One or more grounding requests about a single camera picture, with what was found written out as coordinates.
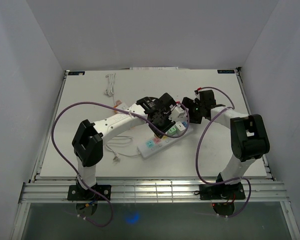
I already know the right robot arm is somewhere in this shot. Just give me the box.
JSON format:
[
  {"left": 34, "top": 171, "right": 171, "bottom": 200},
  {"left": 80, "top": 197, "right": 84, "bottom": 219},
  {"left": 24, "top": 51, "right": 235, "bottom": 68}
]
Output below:
[{"left": 182, "top": 87, "right": 270, "bottom": 199}]

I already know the white cube socket adapter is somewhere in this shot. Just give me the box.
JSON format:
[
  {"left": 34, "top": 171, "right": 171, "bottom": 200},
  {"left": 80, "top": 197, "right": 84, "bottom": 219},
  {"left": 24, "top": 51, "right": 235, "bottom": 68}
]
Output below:
[{"left": 115, "top": 102, "right": 129, "bottom": 113}]

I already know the orange strip white cable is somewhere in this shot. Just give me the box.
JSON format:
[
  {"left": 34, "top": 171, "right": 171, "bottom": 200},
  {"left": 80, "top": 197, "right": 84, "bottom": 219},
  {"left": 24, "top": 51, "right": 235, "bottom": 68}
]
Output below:
[{"left": 104, "top": 72, "right": 118, "bottom": 106}]

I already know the white charger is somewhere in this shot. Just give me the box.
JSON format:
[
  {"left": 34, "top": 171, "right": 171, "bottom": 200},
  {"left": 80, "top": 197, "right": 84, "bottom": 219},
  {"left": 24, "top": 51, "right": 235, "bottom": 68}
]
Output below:
[{"left": 175, "top": 121, "right": 186, "bottom": 132}]

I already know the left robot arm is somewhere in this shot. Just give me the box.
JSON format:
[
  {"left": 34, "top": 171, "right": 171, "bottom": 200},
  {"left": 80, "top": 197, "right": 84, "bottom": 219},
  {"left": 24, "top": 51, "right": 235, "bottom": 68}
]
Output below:
[{"left": 72, "top": 93, "right": 185, "bottom": 200}]

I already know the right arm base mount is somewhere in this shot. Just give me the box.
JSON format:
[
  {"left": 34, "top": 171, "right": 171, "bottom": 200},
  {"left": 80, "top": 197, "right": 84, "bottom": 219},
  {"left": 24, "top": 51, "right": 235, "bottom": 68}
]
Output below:
[{"left": 194, "top": 183, "right": 246, "bottom": 200}]

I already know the green charger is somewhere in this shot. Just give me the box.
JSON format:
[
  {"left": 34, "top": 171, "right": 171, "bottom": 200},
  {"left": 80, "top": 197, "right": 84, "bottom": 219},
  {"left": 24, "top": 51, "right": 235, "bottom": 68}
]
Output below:
[{"left": 167, "top": 126, "right": 177, "bottom": 136}]

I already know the aluminium rail frame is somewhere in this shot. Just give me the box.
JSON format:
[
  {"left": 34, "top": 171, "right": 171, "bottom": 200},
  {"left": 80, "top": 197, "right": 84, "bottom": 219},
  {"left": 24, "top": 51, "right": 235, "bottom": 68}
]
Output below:
[{"left": 9, "top": 67, "right": 300, "bottom": 240}]

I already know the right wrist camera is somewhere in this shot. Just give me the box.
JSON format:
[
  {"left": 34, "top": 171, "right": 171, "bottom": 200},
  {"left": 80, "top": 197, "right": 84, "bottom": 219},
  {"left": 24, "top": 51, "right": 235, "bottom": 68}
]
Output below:
[{"left": 194, "top": 87, "right": 202, "bottom": 99}]

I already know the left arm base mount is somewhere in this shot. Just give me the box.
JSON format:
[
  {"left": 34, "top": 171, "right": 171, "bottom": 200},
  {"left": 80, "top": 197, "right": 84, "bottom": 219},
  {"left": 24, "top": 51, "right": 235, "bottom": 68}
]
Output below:
[{"left": 67, "top": 184, "right": 112, "bottom": 201}]

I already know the white strip cable with plug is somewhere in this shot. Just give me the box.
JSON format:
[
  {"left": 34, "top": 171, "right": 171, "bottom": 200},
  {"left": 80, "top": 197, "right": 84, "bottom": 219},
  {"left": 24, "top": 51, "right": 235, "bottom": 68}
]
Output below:
[{"left": 103, "top": 136, "right": 140, "bottom": 163}]

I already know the white multicolour power strip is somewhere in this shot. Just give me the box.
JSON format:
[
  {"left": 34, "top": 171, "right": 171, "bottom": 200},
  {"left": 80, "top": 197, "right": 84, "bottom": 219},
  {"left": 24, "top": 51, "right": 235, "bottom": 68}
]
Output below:
[{"left": 137, "top": 121, "right": 194, "bottom": 159}]

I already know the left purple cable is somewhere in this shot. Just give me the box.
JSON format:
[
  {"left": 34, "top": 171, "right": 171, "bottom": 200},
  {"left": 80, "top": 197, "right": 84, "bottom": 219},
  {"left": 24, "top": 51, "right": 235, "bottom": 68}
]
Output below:
[{"left": 51, "top": 101, "right": 190, "bottom": 228}]

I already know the purple cable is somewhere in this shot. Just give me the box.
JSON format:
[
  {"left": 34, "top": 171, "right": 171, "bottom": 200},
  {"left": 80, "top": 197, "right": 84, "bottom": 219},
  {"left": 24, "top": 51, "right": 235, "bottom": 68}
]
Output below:
[
  {"left": 196, "top": 86, "right": 252, "bottom": 218},
  {"left": 51, "top": 101, "right": 190, "bottom": 228}
]

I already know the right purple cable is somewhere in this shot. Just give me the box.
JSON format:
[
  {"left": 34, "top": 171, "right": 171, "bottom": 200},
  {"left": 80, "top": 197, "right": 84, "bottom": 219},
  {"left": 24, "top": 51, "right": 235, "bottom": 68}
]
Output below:
[{"left": 196, "top": 86, "right": 252, "bottom": 218}]

